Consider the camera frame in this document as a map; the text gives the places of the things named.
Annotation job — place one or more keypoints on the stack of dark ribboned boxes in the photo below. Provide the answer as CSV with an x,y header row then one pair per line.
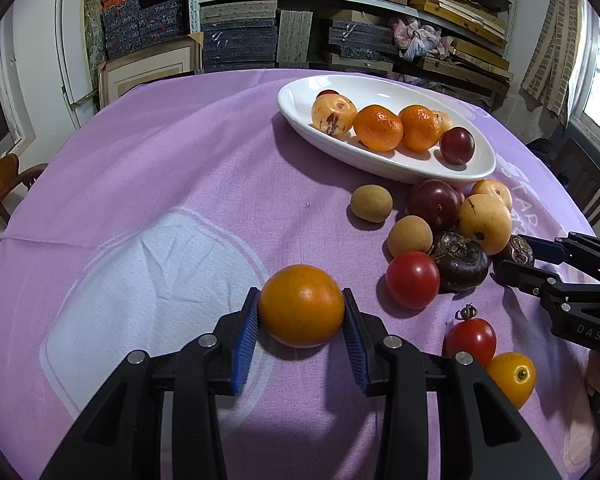
x,y
360,35

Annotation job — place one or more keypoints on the metal shelving rack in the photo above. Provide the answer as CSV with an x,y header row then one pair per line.
x,y
194,15

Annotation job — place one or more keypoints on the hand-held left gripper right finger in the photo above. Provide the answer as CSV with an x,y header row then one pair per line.
x,y
356,345

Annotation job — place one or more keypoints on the white leaning panels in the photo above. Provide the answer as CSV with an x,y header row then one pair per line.
x,y
70,45

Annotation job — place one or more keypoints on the crumpled pink cloth bundle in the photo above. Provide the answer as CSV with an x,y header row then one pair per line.
x,y
417,37

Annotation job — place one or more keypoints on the beige framed picture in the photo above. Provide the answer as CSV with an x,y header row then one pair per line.
x,y
112,77

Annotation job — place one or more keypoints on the brick patterned curtain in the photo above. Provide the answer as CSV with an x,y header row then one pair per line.
x,y
550,60

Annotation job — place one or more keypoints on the large dark red plum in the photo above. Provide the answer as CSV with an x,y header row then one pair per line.
x,y
434,203

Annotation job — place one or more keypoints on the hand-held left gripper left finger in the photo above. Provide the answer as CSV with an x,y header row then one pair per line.
x,y
245,340

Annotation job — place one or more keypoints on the large yellow pepino melon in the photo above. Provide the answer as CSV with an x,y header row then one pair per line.
x,y
485,223

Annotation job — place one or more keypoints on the stack of dark blue boxes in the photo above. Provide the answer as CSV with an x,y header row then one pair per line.
x,y
240,42

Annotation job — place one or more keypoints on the stack of blue patterned boxes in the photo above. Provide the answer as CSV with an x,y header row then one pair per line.
x,y
135,30

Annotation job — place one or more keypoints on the purple striped pepino melon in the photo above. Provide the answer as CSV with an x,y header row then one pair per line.
x,y
333,114

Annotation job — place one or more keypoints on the orange yellow tomato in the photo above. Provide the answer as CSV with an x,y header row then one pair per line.
x,y
515,377
301,306

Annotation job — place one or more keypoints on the small orange mandarin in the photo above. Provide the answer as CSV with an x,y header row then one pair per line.
x,y
420,127

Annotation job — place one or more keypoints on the white oval plate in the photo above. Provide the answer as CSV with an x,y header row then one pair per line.
x,y
300,100

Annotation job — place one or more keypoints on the stack of wooden frames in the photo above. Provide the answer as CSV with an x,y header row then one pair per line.
x,y
470,20

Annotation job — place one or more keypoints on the stack of grey flat boxes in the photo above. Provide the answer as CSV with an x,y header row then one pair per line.
x,y
240,10

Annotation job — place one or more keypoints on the red cherry tomato with stem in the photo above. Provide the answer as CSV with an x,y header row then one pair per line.
x,y
470,341

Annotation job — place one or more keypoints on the small yellow pepino melon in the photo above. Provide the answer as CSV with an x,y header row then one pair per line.
x,y
444,120
492,191

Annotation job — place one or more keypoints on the dark wooden chair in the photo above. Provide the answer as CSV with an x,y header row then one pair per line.
x,y
580,175

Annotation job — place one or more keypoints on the small dark red plum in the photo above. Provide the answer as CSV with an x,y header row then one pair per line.
x,y
457,145

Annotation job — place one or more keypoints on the small dark water chestnut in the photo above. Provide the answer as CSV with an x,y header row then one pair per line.
x,y
515,252

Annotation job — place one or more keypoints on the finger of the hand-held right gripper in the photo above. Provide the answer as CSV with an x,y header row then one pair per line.
x,y
545,250
520,277

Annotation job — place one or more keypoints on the upright grey boxes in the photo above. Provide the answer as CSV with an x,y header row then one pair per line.
x,y
295,35

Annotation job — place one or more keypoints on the green marbled panel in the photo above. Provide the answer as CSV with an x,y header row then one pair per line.
x,y
92,25

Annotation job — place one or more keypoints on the white framed dark window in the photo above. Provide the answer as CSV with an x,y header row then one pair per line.
x,y
10,100

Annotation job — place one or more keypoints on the large dark water chestnut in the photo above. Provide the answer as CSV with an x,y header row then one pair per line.
x,y
457,260

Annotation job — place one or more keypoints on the purple printed tablecloth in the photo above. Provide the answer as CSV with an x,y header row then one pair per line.
x,y
180,160

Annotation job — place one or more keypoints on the tan longan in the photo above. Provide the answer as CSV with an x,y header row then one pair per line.
x,y
371,202
410,236

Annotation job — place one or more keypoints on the large orange mandarin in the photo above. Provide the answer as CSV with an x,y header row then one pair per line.
x,y
378,127

